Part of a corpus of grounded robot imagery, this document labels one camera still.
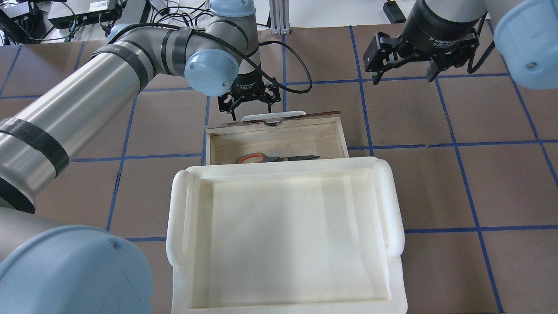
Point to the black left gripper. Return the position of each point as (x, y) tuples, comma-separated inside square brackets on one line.
[(249, 84)]

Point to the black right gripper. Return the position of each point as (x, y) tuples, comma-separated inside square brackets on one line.
[(440, 27)]

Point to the wooden drawer with white handle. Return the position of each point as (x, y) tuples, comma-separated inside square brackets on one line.
[(277, 134)]

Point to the grey orange handled scissors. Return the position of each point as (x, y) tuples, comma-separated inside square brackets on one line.
[(262, 158)]

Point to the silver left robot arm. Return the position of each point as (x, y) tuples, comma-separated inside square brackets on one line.
[(49, 267)]

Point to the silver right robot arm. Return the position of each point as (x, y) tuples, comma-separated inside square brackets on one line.
[(456, 33)]

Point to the black power adapter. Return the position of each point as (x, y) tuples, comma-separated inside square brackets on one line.
[(393, 12)]

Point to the white plastic tray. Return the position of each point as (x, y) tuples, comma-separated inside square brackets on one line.
[(299, 237)]

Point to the aluminium extrusion post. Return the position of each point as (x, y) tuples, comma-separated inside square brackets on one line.
[(279, 17)]

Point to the black network switch box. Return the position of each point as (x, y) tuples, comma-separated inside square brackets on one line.
[(62, 14)]

